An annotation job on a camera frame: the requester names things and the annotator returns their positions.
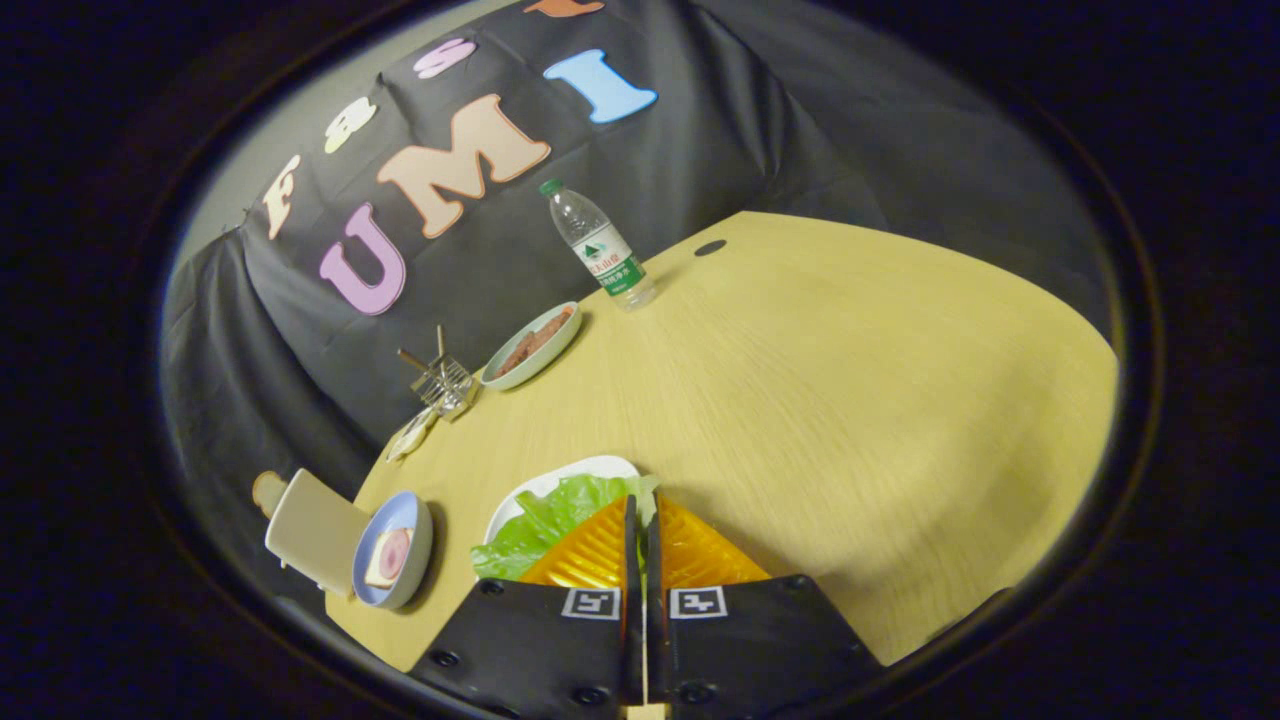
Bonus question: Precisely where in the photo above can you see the white plastic wrapper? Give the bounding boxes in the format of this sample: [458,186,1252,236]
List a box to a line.
[386,406,441,463]

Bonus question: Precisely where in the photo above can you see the blue round plate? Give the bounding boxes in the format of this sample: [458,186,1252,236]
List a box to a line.
[351,490,434,611]

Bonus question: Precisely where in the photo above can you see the black backdrop cloth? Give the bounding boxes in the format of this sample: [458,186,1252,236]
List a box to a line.
[160,0,1113,591]

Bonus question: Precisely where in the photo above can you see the ham slice on bread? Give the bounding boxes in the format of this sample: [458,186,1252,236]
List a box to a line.
[364,528,413,589]

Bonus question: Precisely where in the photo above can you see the clear plastic water bottle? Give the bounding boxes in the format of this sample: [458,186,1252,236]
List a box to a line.
[538,178,659,313]

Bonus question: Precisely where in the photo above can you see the green lettuce leaf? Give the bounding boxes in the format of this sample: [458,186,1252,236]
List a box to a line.
[470,473,661,583]

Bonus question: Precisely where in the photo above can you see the white round plate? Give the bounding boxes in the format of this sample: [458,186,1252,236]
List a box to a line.
[484,455,641,546]

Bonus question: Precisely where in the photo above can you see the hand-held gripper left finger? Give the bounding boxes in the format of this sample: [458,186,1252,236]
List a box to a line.
[412,494,647,719]

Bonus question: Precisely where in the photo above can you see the pale green oval dish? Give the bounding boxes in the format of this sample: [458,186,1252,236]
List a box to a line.
[479,301,584,392]

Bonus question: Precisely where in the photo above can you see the metal wire utensil rack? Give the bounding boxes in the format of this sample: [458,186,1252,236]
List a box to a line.
[397,324,481,421]

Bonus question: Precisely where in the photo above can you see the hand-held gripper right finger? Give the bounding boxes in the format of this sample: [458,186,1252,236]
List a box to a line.
[645,494,883,717]

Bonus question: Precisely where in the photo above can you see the sliced meat pieces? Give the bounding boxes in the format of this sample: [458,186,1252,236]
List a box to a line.
[496,310,573,377]

